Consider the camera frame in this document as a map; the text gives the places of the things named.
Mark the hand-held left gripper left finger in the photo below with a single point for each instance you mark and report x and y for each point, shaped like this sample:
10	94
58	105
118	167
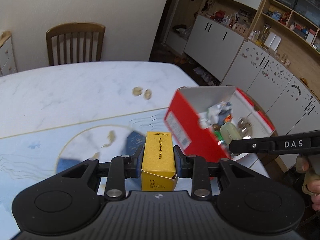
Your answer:
137	163

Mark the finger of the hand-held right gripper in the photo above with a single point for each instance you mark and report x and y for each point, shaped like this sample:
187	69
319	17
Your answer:
250	146

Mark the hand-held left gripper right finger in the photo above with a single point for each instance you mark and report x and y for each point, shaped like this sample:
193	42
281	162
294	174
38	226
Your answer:
178	162

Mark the foil snack packet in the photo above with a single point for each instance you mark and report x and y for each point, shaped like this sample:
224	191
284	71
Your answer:
243	126

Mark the small yellow carton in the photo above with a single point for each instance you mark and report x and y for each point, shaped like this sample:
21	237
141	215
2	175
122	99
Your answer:
157	155

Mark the pale yellow roll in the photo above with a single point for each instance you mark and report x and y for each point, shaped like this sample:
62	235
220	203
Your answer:
230	131

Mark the green tube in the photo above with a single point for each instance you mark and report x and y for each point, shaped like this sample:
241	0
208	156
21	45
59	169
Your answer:
219	136

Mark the orange red toy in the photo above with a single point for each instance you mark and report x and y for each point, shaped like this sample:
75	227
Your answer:
227	117

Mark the red cardboard box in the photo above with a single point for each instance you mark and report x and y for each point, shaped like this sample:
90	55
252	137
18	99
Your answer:
185	120

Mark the white soft toy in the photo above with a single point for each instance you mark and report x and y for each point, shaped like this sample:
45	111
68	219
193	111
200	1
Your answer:
216	110

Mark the person's right hand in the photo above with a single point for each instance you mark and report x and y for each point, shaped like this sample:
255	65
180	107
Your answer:
303	165

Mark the shelf cabinet with stickers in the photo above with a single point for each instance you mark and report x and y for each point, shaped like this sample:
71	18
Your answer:
275	80

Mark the pile of shoes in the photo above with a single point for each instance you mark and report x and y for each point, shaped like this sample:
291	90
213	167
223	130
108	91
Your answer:
205	75

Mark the orange slipper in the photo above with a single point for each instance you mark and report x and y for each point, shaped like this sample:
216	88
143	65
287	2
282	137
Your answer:
185	60
178	60

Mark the white cupboard unit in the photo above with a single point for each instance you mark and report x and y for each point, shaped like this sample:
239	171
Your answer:
212	35

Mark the wooden slat-back chair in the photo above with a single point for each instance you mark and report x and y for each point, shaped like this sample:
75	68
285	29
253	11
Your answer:
75	27

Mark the white wooden sideboard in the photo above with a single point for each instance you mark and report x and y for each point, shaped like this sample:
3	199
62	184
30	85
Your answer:
6	55

